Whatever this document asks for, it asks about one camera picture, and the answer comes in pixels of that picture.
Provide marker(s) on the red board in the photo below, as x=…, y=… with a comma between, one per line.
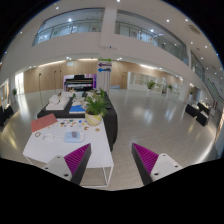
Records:
x=43, y=122

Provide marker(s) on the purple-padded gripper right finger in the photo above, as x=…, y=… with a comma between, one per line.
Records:
x=153, y=166

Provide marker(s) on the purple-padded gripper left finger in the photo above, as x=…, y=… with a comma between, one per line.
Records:
x=72, y=166

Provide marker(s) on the black piano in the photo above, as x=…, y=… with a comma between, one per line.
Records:
x=78, y=83

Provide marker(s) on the black-clothed table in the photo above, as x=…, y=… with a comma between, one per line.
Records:
x=110, y=119

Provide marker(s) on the blue folder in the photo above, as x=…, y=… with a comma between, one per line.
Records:
x=76, y=109

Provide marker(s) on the background potted plant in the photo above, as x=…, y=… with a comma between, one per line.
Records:
x=150, y=84

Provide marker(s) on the white table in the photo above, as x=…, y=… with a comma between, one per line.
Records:
x=46, y=143

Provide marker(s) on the direction sign pillar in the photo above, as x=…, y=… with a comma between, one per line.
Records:
x=104, y=68

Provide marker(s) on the potted green plant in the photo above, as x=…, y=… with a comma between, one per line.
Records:
x=95, y=107

